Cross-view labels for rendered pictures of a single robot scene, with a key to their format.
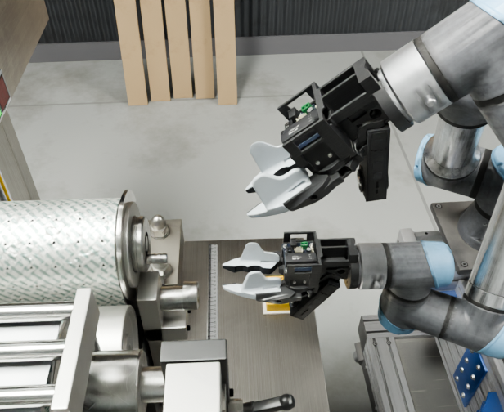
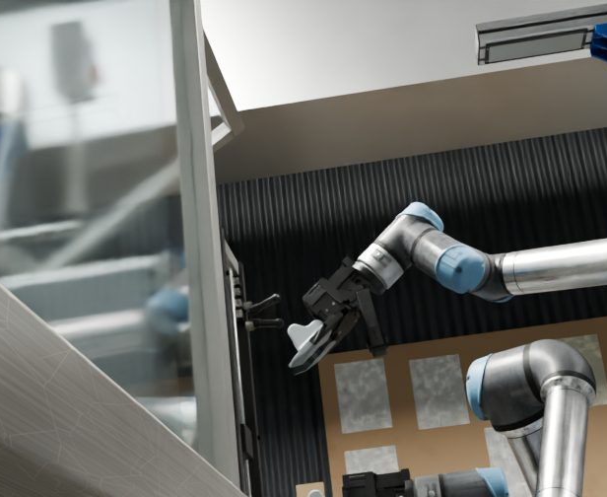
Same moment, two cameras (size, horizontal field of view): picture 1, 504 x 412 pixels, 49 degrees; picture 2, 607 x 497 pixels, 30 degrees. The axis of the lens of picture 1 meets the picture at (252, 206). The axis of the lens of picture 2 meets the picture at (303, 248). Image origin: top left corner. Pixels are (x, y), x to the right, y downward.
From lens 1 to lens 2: 1.69 m
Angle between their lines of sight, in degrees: 68
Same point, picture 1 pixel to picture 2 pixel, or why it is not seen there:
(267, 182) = (297, 328)
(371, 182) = (370, 330)
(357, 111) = (347, 282)
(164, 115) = not seen: outside the picture
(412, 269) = (462, 475)
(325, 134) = (325, 286)
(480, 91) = (406, 248)
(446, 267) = (495, 471)
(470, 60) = (393, 232)
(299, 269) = (355, 484)
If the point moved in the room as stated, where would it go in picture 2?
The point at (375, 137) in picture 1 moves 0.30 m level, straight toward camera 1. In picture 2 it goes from (361, 294) to (280, 239)
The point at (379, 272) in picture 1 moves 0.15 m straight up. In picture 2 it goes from (431, 481) to (418, 393)
